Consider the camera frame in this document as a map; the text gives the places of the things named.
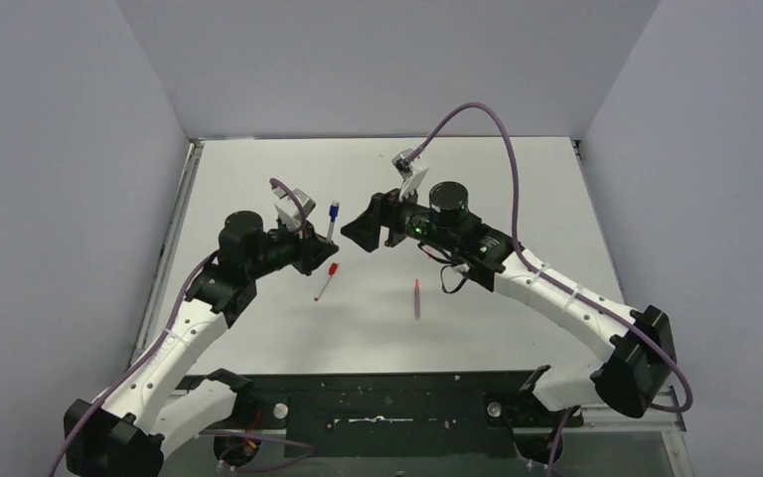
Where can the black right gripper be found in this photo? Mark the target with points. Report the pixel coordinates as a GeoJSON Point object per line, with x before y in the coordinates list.
{"type": "Point", "coordinates": [366, 230]}

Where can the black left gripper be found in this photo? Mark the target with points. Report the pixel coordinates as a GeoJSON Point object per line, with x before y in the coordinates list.
{"type": "Point", "coordinates": [309, 248]}

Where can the blue pen cap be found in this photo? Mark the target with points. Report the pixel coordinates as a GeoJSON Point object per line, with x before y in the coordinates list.
{"type": "Point", "coordinates": [334, 211]}

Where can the white red marker pen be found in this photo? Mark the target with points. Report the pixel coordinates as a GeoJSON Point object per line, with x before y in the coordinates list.
{"type": "Point", "coordinates": [323, 287]}

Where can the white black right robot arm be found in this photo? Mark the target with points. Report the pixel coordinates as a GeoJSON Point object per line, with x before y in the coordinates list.
{"type": "Point", "coordinates": [633, 349]}

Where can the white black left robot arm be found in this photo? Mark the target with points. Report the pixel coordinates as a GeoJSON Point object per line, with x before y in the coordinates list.
{"type": "Point", "coordinates": [133, 426]}

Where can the pink marker pen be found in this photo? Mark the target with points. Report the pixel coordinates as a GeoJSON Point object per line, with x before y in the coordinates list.
{"type": "Point", "coordinates": [416, 299]}

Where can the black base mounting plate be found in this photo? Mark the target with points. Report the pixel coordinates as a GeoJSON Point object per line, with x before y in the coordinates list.
{"type": "Point", "coordinates": [423, 442]}

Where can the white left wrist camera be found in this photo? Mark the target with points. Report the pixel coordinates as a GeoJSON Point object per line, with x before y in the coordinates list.
{"type": "Point", "coordinates": [288, 213]}

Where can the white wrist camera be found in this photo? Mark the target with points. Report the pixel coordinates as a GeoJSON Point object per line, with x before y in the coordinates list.
{"type": "Point", "coordinates": [288, 213]}
{"type": "Point", "coordinates": [412, 170]}

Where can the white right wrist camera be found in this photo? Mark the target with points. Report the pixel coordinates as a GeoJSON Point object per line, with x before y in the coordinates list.
{"type": "Point", "coordinates": [412, 170]}

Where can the left side aluminium rail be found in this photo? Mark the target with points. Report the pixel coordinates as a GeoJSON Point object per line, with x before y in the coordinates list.
{"type": "Point", "coordinates": [152, 311]}

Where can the aluminium frame rail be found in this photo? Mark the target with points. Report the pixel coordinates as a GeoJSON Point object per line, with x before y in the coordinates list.
{"type": "Point", "coordinates": [625, 421]}

